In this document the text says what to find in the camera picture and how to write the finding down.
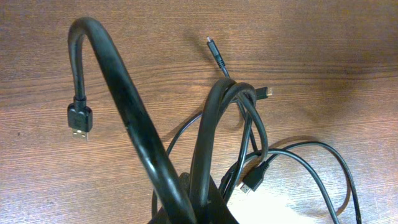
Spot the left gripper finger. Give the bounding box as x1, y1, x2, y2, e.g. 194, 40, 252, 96
149, 177, 238, 224

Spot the black usb cable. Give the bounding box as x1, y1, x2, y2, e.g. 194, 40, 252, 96
67, 16, 270, 224
151, 36, 363, 224

